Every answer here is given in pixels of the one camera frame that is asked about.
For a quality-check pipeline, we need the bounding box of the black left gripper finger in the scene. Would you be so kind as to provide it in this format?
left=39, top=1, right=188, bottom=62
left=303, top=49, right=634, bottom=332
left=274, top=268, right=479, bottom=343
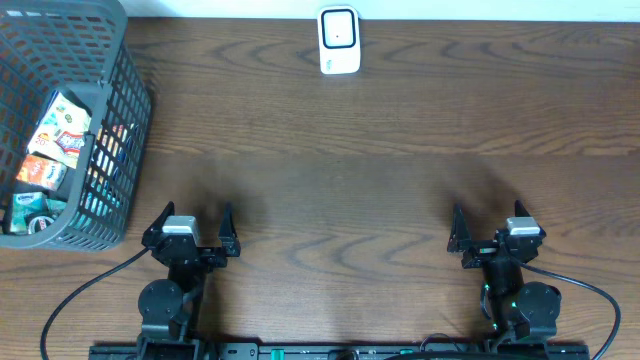
left=144, top=201, right=175, bottom=235
left=218, top=203, right=239, bottom=248

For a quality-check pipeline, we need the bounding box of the yellow blue snack bag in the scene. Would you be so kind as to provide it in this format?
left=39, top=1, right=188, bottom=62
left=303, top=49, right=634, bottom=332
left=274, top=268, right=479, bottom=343
left=27, top=91, right=91, bottom=169

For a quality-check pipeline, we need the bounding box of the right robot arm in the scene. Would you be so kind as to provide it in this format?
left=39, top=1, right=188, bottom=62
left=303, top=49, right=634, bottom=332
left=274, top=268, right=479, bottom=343
left=447, top=201, right=562, bottom=343

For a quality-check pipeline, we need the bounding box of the round black lidded cup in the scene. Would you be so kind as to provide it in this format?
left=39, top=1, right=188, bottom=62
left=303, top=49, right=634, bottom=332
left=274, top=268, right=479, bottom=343
left=25, top=214, right=55, bottom=235

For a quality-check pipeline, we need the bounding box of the white barcode scanner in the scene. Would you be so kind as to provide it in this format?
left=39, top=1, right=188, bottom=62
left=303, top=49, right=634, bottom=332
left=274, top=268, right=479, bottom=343
left=317, top=5, right=361, bottom=75

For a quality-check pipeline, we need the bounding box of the orange juice carton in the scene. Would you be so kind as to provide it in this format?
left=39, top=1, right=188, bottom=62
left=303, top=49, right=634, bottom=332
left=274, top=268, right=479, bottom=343
left=16, top=154, right=67, bottom=191

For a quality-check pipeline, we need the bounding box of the grey plastic mesh basket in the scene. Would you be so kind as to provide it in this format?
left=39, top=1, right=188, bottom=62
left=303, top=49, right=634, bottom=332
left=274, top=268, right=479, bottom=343
left=1, top=0, right=153, bottom=252

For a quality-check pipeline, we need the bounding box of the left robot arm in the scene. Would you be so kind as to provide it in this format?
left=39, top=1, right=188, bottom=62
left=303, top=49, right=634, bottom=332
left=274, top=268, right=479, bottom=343
left=136, top=202, right=241, bottom=359

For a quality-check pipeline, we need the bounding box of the green tissue pack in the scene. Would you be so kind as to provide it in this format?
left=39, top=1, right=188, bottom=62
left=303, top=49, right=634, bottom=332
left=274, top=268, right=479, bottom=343
left=10, top=192, right=47, bottom=234

